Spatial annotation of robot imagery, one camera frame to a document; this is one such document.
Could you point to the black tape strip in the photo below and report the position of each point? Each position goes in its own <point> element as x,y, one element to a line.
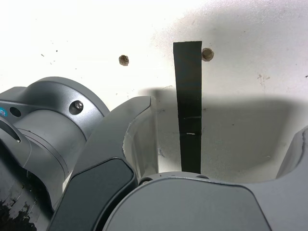
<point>188,96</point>

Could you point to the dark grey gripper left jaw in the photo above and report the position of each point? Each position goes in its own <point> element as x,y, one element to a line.
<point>101,156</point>

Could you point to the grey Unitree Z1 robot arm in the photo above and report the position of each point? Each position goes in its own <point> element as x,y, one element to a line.
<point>48,125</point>

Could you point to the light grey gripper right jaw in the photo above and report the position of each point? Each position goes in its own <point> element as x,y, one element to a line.
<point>192,207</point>

